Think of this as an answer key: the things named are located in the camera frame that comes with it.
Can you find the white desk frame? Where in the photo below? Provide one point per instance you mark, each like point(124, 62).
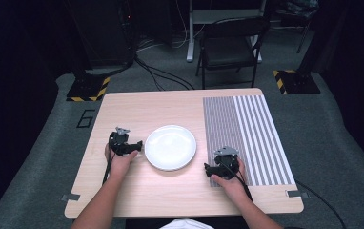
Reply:
point(190, 38)

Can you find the dark furniture with cloth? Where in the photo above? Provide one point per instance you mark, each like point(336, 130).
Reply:
point(297, 12)

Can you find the black yellow striped stand base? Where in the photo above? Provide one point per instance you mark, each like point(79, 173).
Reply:
point(88, 90)
point(297, 82)

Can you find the grey tape piece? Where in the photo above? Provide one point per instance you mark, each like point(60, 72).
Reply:
point(70, 197)
point(296, 193)

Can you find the grey white striped mat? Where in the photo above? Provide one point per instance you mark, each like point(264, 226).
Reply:
point(250, 136)

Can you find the person's white clothing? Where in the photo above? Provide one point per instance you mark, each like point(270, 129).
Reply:
point(186, 224)

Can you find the person's left hand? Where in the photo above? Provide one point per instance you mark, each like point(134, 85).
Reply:
point(119, 165)

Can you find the person's right hand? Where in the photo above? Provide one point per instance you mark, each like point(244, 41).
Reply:
point(234, 187)

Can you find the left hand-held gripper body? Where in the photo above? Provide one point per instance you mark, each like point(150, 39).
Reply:
point(119, 141)

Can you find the black folding chair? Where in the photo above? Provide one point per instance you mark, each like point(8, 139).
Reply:
point(231, 47)

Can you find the dark equipment cabinet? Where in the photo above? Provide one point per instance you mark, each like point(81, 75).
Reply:
point(107, 31)

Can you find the white plate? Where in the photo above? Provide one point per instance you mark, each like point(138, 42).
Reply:
point(170, 147)

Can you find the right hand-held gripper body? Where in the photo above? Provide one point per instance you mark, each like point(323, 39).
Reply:
point(227, 160)

